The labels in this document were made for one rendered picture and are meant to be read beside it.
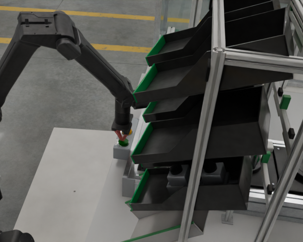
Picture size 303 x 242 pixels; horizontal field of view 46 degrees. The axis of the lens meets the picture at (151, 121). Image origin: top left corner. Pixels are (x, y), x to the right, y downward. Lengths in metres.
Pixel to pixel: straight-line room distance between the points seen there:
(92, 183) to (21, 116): 1.92
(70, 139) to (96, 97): 1.83
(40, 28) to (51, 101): 2.50
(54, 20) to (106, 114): 2.28
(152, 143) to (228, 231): 0.59
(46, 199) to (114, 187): 0.25
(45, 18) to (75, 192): 0.69
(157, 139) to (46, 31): 0.37
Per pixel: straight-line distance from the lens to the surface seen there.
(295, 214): 1.39
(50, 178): 1.44
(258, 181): 1.35
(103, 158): 1.50
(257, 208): 1.35
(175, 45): 0.86
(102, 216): 1.30
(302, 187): 1.39
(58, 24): 0.93
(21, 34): 0.90
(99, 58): 1.04
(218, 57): 0.56
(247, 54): 0.55
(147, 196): 0.91
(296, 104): 2.04
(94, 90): 3.49
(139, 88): 0.69
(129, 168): 1.31
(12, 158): 2.86
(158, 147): 0.79
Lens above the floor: 1.89
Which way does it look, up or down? 38 degrees down
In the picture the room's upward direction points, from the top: 4 degrees clockwise
